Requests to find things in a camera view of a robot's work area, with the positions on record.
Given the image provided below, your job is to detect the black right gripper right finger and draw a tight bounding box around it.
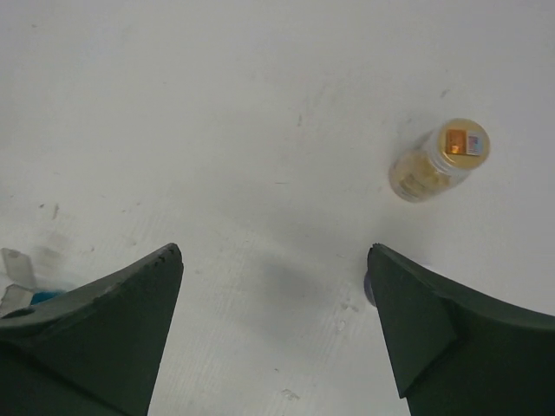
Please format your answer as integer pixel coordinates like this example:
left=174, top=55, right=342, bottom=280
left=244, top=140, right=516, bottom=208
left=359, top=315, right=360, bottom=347
left=367, top=244, right=554, bottom=415

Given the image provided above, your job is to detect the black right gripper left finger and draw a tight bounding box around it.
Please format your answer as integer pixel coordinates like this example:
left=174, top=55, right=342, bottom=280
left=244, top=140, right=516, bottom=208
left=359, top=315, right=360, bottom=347
left=1, top=244, right=183, bottom=415

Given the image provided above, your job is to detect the weekly pill organizer strip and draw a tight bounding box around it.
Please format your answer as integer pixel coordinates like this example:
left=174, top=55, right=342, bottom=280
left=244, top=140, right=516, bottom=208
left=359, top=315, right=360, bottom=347
left=1, top=248, right=72, bottom=317

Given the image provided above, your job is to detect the clear bottle of yellow pills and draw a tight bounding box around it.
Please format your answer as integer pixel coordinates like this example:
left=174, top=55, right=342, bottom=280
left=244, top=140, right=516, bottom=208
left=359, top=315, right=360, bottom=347
left=388, top=121, right=476, bottom=203

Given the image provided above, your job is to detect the gold bottle cap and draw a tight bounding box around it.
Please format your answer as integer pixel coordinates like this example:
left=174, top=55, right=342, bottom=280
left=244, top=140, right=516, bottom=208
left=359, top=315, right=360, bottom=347
left=437, top=119, right=491, bottom=171

